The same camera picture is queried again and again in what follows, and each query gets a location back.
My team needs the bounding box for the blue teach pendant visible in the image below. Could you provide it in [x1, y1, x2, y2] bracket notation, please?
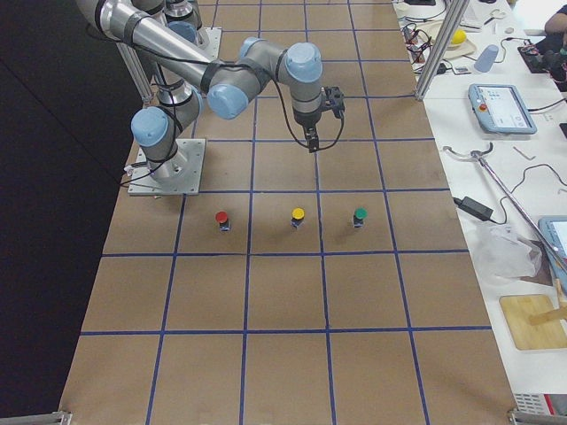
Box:
[468, 84, 537, 135]
[538, 215, 566, 265]

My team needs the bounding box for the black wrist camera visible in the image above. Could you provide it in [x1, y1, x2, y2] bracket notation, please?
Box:
[322, 86, 346, 120]

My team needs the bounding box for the red push button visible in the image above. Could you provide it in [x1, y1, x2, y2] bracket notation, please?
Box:
[214, 211, 231, 232]

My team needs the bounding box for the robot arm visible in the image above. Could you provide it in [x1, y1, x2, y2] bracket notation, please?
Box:
[77, 1, 324, 152]
[121, 1, 214, 195]

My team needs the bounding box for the beige tray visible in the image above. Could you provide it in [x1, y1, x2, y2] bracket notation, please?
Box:
[416, 21, 478, 61]

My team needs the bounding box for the wooden cutting board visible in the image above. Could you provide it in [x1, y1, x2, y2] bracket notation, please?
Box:
[499, 294, 566, 351]

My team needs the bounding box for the green push button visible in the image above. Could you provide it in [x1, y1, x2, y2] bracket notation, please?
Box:
[353, 207, 368, 228]

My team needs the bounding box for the yellow push button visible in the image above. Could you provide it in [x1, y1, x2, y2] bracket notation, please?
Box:
[291, 207, 306, 228]

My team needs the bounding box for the metal reacher stick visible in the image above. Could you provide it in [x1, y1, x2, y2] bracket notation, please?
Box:
[441, 142, 566, 272]

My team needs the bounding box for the yellow lemon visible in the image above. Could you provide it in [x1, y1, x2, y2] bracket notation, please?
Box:
[450, 29, 467, 46]

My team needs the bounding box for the blue plastic cup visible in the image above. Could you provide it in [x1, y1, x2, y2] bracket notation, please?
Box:
[473, 44, 500, 73]

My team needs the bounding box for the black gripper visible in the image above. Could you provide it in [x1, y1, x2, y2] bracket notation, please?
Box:
[292, 108, 321, 153]

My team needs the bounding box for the beige plate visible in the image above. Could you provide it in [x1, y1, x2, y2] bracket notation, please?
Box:
[443, 39, 477, 59]

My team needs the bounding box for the aluminium frame post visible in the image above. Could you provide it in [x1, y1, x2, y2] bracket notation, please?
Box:
[415, 0, 470, 101]

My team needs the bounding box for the clear plastic bag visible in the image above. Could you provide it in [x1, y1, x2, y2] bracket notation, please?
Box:
[465, 223, 542, 284]

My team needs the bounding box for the black power adapter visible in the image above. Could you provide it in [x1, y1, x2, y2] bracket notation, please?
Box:
[454, 197, 493, 221]

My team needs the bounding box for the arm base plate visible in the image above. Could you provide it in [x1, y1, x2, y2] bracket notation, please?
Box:
[128, 138, 206, 197]
[196, 27, 222, 58]

